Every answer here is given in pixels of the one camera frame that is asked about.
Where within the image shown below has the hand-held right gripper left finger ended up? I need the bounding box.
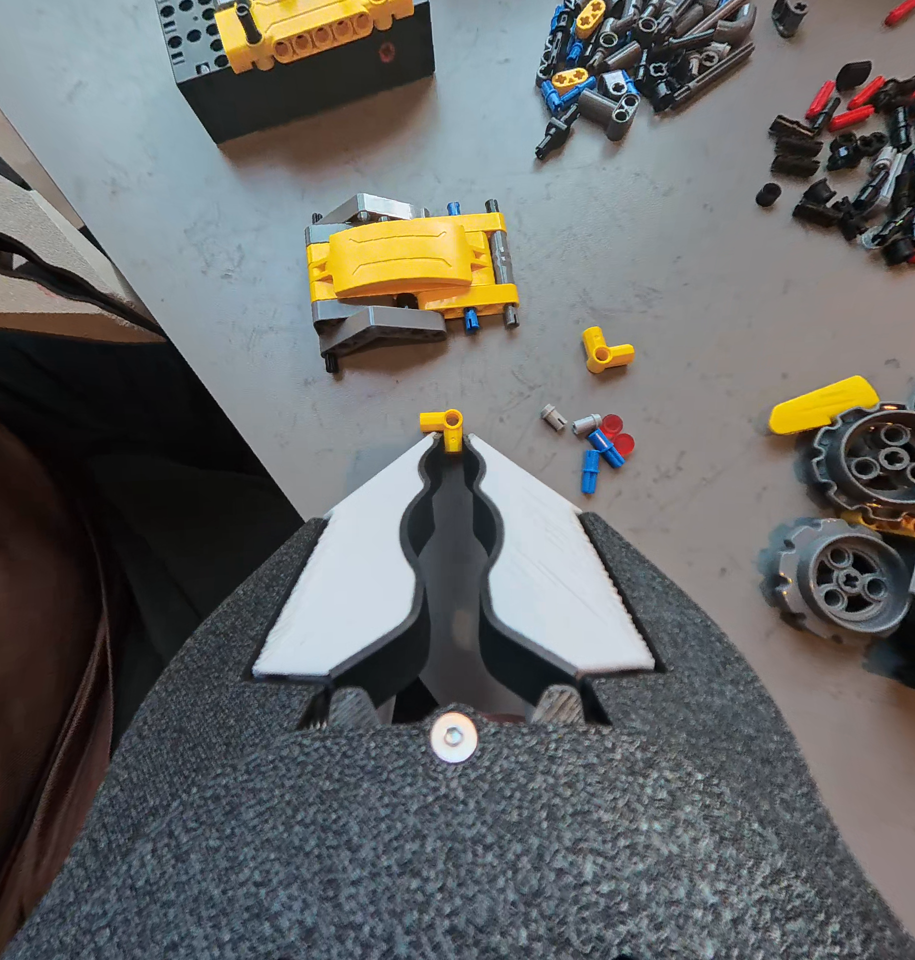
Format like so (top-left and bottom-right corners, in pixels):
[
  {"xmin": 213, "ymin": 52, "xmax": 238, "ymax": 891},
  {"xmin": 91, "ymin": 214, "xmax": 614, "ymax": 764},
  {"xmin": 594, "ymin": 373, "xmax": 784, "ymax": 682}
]
[{"xmin": 251, "ymin": 433, "xmax": 445, "ymax": 710}]

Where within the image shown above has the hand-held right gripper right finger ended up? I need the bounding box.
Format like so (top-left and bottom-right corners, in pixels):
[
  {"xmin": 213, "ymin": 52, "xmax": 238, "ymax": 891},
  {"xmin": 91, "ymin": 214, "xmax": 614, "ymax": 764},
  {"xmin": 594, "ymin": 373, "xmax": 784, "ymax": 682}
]
[{"xmin": 463, "ymin": 433, "xmax": 657, "ymax": 710}]

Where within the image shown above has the yellow angle connector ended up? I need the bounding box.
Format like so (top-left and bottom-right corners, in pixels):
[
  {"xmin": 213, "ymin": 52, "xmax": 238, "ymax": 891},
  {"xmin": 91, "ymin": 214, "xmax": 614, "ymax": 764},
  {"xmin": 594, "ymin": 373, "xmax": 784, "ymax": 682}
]
[
  {"xmin": 581, "ymin": 326, "xmax": 636, "ymax": 375},
  {"xmin": 418, "ymin": 408, "xmax": 465, "ymax": 455}
]

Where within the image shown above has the grey desk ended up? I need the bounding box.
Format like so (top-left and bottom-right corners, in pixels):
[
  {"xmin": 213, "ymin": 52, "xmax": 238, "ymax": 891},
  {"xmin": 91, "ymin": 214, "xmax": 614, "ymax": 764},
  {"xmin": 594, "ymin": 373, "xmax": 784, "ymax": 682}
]
[{"xmin": 0, "ymin": 0, "xmax": 915, "ymax": 931}]

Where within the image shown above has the grey sprocket wheel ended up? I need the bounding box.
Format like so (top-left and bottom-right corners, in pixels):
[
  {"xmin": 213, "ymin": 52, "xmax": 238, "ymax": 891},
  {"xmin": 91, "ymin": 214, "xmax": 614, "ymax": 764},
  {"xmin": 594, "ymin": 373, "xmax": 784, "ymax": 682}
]
[
  {"xmin": 798, "ymin": 405, "xmax": 915, "ymax": 522},
  {"xmin": 759, "ymin": 517, "xmax": 915, "ymax": 646}
]

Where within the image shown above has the yellow curved panel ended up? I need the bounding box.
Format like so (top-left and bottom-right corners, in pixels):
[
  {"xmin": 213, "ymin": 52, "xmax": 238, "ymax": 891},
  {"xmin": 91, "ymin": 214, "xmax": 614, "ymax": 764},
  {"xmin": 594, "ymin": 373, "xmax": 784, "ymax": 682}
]
[{"xmin": 768, "ymin": 375, "xmax": 881, "ymax": 436}]

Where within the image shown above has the person's brown sweater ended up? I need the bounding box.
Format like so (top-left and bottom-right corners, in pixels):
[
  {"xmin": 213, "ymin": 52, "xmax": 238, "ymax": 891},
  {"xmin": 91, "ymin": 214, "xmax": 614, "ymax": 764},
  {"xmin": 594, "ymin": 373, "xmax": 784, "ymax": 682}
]
[{"xmin": 0, "ymin": 408, "xmax": 117, "ymax": 957}]

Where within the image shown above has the yellow and grey brick assembly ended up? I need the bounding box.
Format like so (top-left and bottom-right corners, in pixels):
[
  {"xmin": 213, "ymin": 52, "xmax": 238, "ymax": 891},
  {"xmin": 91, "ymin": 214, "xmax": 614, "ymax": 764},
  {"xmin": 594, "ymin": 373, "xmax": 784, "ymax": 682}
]
[{"xmin": 303, "ymin": 193, "xmax": 521, "ymax": 374}]

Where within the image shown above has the black and yellow brick assembly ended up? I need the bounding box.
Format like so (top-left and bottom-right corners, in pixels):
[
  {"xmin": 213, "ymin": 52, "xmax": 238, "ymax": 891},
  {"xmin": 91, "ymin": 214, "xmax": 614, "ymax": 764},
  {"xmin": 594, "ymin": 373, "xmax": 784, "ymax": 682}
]
[{"xmin": 155, "ymin": 0, "xmax": 436, "ymax": 145}]

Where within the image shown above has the pile of blue grey pieces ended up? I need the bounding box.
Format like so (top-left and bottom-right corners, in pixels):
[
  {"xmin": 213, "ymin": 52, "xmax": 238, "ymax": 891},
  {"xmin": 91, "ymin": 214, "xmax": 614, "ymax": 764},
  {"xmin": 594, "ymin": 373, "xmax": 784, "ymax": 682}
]
[{"xmin": 534, "ymin": 0, "xmax": 757, "ymax": 160}]

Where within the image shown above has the pile of black red pieces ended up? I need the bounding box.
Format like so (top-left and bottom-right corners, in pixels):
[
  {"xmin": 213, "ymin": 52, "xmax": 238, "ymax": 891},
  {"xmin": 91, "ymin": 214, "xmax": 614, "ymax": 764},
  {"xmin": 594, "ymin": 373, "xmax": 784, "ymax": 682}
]
[{"xmin": 753, "ymin": 60, "xmax": 915, "ymax": 267}]

